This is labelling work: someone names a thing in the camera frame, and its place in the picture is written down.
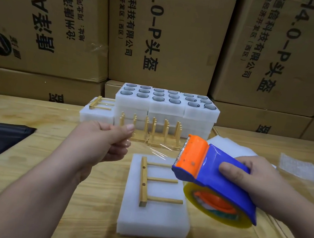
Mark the stack of brown cardboard boxes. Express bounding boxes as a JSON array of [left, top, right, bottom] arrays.
[[0, 0, 314, 142]]

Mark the person's right hand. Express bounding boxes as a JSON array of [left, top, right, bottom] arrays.
[[213, 151, 284, 218]]

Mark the orange and blue tape dispenser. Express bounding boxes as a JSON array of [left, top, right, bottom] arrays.
[[165, 133, 268, 230]]

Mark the wooden peg rack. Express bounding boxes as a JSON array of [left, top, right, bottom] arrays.
[[88, 94, 116, 113], [135, 156, 189, 213]]

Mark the row of wooden peg racks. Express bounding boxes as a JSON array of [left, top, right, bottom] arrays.
[[116, 112, 187, 150]]

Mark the foam package with rack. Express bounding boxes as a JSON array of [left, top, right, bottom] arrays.
[[118, 152, 198, 235]]

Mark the stack of white foam trays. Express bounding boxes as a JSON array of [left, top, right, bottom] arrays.
[[111, 81, 223, 142]]

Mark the clear plastic wrap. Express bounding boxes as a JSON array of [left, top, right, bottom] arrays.
[[276, 152, 314, 188]]

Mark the person's left hand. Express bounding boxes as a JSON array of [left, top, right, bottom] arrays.
[[63, 116, 135, 189]]

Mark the pile of white foam sheets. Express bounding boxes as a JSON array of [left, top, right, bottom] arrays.
[[205, 134, 259, 163]]

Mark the person's left forearm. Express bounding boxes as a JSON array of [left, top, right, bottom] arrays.
[[0, 149, 91, 238]]

